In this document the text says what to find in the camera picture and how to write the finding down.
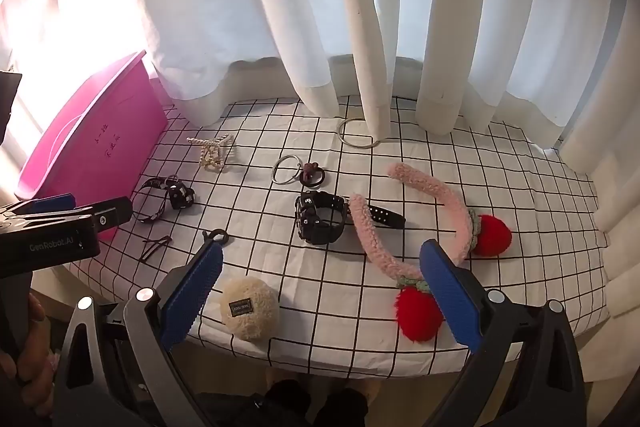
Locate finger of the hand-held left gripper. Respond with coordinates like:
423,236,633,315
0,196,77,221
75,196,134,234

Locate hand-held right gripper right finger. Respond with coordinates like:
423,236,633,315
419,239,588,427

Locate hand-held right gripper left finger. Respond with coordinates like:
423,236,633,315
50,239,226,427

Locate beige plush hair clip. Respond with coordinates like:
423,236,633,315
220,278,281,342

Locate small black hook clip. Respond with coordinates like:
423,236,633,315
201,228,229,248

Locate black printed ribbon band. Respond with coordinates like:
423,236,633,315
132,176,197,225

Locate pink plastic basin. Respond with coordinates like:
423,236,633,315
14,50,170,240

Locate pink fluffy pompom headband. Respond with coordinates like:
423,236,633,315
348,162,513,342

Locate pearl hair clip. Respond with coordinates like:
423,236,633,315
187,133,236,172

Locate beaded silver bangle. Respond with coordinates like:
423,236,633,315
272,154,313,186

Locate black wrist watch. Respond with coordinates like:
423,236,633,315
294,190,407,247

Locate knotted brown black hair tie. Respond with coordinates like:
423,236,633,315
298,162,328,188

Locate person's left hand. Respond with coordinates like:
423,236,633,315
0,292,56,408

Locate black hairpin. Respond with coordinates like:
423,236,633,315
142,239,170,264
141,234,173,254

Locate black grid white tablecloth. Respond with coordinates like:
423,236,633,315
92,94,613,375

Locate person's legs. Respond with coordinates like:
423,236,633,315
197,369,436,427

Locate plain silver bangle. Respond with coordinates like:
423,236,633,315
337,117,383,151

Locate white curtain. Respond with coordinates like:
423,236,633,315
0,0,640,258

